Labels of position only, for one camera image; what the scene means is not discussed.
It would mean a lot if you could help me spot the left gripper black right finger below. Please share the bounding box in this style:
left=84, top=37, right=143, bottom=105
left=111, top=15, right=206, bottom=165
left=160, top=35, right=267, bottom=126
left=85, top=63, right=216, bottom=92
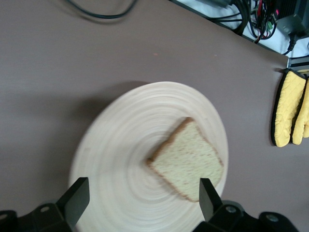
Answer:
left=195, top=178, right=252, bottom=232

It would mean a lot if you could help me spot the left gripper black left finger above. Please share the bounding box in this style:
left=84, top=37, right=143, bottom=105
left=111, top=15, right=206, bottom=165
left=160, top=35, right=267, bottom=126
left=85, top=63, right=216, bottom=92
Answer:
left=30, top=177, right=90, bottom=232

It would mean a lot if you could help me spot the brown toast slice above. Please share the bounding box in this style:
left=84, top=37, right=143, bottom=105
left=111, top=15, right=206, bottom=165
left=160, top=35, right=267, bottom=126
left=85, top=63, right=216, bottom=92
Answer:
left=146, top=116, right=225, bottom=203

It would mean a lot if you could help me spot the round wooden plate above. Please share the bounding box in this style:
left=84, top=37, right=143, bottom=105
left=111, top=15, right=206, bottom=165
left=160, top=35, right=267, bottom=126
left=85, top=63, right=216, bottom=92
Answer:
left=68, top=81, right=229, bottom=232

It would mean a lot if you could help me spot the yellow quilted oven mitt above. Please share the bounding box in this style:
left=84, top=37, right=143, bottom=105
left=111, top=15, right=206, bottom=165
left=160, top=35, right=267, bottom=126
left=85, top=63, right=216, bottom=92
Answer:
left=292, top=77, right=309, bottom=145
left=270, top=68, right=307, bottom=147

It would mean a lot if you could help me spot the brown table cover sheet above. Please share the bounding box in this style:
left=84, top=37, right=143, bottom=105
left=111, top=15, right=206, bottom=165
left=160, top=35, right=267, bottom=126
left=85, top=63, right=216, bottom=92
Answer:
left=0, top=0, right=309, bottom=232

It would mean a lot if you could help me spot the black power adapter box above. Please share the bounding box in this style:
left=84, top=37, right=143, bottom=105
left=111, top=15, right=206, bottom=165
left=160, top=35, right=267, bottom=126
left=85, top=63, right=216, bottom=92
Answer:
left=277, top=0, right=309, bottom=37

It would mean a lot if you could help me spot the black looped cable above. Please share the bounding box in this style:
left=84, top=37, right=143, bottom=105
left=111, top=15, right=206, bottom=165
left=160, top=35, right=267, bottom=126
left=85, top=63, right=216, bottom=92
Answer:
left=60, top=0, right=137, bottom=20

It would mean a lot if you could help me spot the black cable tangle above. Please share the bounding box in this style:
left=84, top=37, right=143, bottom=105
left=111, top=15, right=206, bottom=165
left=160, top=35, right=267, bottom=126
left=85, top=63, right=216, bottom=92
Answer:
left=212, top=0, right=297, bottom=55

